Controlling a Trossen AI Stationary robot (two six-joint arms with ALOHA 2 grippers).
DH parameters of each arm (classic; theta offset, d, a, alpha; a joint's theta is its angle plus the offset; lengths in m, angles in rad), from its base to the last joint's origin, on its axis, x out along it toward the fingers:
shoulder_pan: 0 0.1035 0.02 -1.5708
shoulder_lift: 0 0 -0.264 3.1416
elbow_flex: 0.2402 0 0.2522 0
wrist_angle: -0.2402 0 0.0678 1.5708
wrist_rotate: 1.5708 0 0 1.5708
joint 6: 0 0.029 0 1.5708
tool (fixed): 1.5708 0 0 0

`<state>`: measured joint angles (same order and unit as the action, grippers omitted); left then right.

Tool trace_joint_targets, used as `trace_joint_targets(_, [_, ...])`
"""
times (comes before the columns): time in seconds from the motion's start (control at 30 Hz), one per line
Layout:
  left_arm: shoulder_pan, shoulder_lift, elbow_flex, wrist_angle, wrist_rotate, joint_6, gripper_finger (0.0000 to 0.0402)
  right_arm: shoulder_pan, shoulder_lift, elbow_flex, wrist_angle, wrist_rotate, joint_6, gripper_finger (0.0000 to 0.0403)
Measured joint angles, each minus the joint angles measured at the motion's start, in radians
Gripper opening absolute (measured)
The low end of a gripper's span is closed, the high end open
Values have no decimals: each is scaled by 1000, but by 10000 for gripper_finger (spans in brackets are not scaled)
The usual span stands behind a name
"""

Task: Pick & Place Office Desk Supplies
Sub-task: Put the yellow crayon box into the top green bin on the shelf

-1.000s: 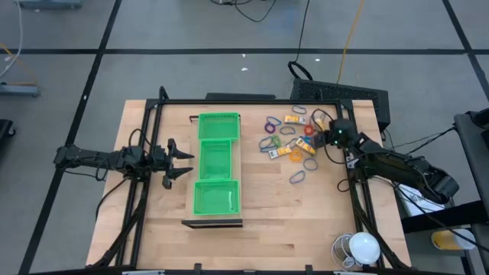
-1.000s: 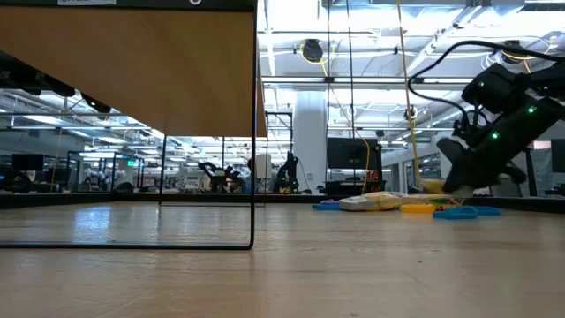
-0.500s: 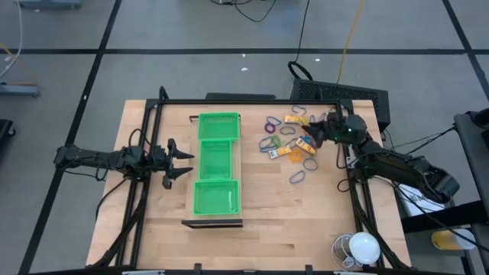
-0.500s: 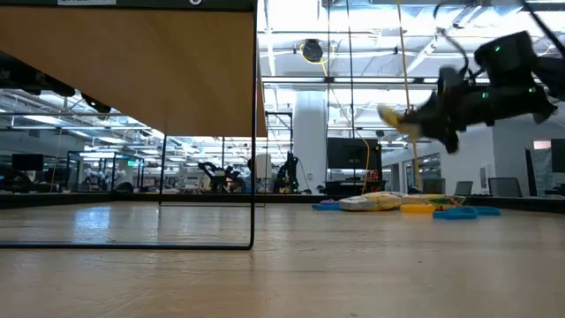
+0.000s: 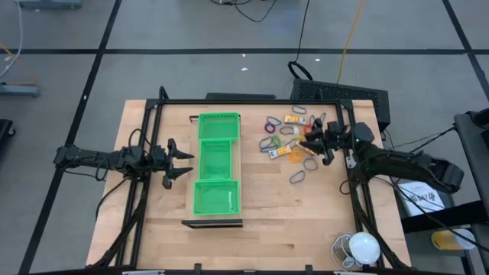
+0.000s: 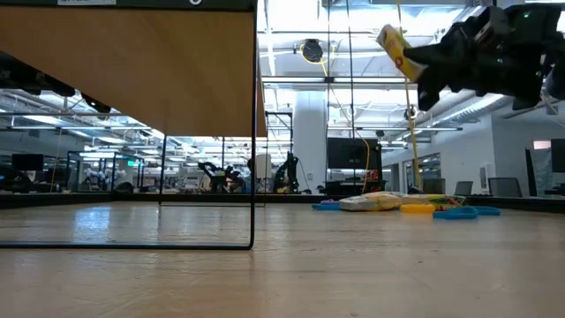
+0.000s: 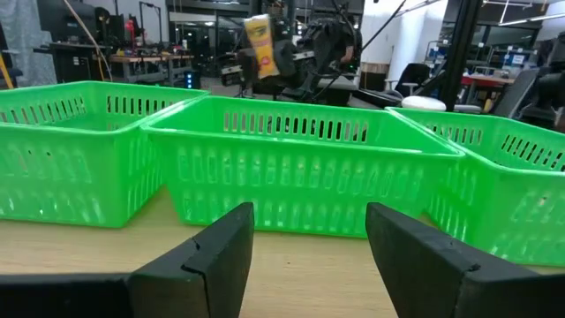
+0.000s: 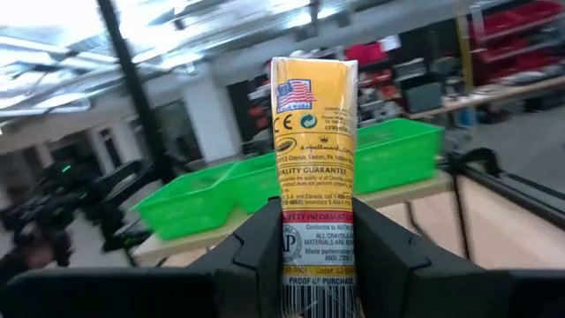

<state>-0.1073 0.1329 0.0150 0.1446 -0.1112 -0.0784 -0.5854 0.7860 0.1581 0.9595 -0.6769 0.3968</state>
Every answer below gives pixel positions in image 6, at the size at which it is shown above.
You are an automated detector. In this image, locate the yellow pack with white barcode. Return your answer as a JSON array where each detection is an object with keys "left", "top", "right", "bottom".
[{"left": 338, "top": 191, "right": 403, "bottom": 213}]

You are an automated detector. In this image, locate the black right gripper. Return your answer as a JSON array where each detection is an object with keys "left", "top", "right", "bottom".
[{"left": 403, "top": 26, "right": 546, "bottom": 112}]

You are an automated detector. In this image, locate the thin yellow cable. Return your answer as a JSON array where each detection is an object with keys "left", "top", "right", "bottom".
[{"left": 298, "top": 42, "right": 371, "bottom": 196}]

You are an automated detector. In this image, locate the white panel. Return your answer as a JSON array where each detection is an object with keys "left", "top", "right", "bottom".
[{"left": 254, "top": 153, "right": 273, "bottom": 180}]

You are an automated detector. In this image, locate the black large screen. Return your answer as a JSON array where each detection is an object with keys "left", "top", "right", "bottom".
[{"left": 327, "top": 137, "right": 383, "bottom": 170}]

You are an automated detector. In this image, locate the dark grey box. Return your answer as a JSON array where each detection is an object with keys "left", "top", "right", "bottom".
[{"left": 422, "top": 177, "right": 447, "bottom": 196}]

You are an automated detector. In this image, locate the black cell frame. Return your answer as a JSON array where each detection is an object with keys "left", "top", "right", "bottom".
[{"left": 65, "top": 149, "right": 146, "bottom": 193}]

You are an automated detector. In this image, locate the black hanging cable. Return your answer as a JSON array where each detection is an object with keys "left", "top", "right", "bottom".
[
  {"left": 326, "top": 0, "right": 333, "bottom": 195},
  {"left": 345, "top": 0, "right": 358, "bottom": 196}
]

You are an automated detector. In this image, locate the thick yellow cable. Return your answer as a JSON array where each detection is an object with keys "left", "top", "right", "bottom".
[{"left": 395, "top": 0, "right": 424, "bottom": 192}]

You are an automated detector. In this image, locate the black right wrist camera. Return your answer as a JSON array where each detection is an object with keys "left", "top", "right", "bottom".
[{"left": 458, "top": 4, "right": 516, "bottom": 46}]

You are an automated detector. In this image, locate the black ceiling cable reel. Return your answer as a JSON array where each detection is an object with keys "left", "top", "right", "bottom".
[{"left": 301, "top": 38, "right": 325, "bottom": 64}]

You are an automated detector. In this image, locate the black rack frame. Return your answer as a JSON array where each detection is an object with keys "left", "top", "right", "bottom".
[{"left": 264, "top": 110, "right": 295, "bottom": 194}]

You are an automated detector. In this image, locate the black screen cart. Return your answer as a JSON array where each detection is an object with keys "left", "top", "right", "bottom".
[{"left": 324, "top": 169, "right": 388, "bottom": 197}]

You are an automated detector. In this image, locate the small black monitor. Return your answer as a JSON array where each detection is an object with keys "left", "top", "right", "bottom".
[{"left": 11, "top": 153, "right": 45, "bottom": 172}]

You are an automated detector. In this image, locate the yellow crayon pack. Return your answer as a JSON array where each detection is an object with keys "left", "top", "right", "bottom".
[{"left": 398, "top": 193, "right": 468, "bottom": 209}]

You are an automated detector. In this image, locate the wide grey office chair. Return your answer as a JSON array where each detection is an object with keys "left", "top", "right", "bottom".
[{"left": 486, "top": 177, "right": 524, "bottom": 198}]

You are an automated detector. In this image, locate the yellow crayon box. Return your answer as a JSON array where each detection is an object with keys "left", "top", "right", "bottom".
[{"left": 375, "top": 23, "right": 429, "bottom": 83}]

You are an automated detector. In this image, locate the wooden stand with black frame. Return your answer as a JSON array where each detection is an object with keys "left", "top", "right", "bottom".
[{"left": 0, "top": 0, "right": 268, "bottom": 251}]

